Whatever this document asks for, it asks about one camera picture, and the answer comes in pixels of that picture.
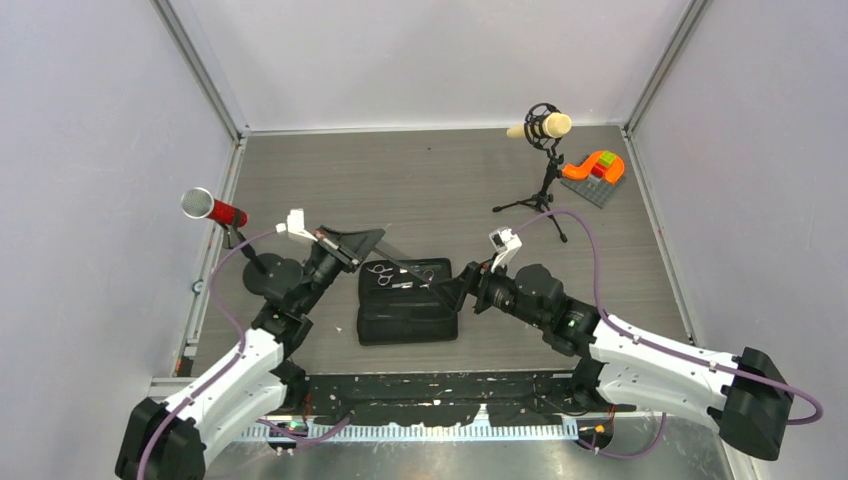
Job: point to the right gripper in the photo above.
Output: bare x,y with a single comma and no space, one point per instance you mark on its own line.
477,280

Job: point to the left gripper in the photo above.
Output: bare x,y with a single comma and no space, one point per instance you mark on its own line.
346,248

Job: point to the silver scissors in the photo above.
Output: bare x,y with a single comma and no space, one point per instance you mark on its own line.
424,277
390,277

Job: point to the black comb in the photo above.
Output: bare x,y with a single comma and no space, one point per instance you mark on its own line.
395,256

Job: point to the black zip tool case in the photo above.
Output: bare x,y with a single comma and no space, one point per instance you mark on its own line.
389,316

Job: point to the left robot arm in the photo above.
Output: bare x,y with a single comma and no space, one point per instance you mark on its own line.
181,436

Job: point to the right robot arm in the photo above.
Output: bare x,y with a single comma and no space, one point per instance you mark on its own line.
736,396

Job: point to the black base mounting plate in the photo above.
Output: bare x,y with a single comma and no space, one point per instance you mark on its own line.
517,398

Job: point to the red silver microphone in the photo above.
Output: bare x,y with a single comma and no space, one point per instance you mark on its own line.
199,203

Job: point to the grey lego baseplate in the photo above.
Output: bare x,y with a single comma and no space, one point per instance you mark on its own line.
596,193

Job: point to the red lego brick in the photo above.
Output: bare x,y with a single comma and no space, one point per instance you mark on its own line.
598,170

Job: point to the beige microphone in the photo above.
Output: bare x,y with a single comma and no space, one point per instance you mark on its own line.
549,126

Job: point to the orange curved toy piece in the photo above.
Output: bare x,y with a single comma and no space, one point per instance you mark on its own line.
582,171

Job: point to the green lego brick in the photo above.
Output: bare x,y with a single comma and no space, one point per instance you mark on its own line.
607,159

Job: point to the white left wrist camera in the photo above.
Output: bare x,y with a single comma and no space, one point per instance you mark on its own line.
294,228

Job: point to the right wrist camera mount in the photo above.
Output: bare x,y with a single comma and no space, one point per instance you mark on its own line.
506,244

